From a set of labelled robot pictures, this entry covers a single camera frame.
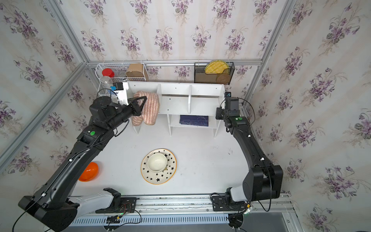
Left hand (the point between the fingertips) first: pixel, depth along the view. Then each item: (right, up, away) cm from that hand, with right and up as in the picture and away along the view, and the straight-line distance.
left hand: (149, 99), depth 62 cm
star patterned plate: (+3, -43, +20) cm, 47 cm away
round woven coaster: (+41, +18, +34) cm, 56 cm away
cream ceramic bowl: (-2, -36, +24) cm, 43 cm away
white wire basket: (-33, +27, +41) cm, 59 cm away
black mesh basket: (+26, +20, +36) cm, 49 cm away
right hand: (+37, -3, +21) cm, 43 cm away
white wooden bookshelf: (+18, -2, +14) cm, 23 cm away
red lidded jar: (-35, +21, +29) cm, 50 cm away
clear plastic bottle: (-32, +13, +23) cm, 41 cm away
